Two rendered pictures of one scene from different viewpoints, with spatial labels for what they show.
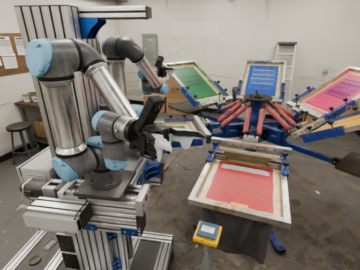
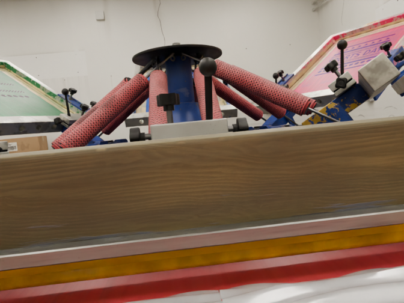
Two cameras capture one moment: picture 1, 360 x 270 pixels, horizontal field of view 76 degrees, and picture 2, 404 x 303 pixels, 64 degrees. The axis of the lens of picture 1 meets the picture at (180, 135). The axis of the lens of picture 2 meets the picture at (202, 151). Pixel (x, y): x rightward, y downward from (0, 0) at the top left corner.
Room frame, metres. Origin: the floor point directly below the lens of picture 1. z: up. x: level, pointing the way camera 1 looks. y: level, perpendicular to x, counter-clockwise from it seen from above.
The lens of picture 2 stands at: (1.38, -0.43, 1.07)
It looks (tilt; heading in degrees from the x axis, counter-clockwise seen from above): 4 degrees down; 336
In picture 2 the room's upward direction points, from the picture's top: 5 degrees counter-clockwise
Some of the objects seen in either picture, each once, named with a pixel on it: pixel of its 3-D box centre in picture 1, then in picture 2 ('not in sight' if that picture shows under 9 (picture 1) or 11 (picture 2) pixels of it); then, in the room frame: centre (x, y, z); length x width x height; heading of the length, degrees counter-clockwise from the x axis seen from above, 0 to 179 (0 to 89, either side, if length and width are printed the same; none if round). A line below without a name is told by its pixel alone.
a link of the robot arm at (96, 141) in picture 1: (100, 151); not in sight; (0.94, 0.36, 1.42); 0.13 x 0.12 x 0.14; 145
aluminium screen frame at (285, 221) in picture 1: (243, 177); not in sight; (1.41, -0.46, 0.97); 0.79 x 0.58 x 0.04; 160
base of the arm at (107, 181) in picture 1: (105, 172); not in sight; (0.95, 0.36, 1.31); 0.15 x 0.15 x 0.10
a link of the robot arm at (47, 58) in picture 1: (65, 115); not in sight; (0.84, 0.44, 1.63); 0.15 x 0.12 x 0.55; 145
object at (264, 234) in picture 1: (234, 231); not in sight; (1.14, -0.36, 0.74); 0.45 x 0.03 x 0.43; 70
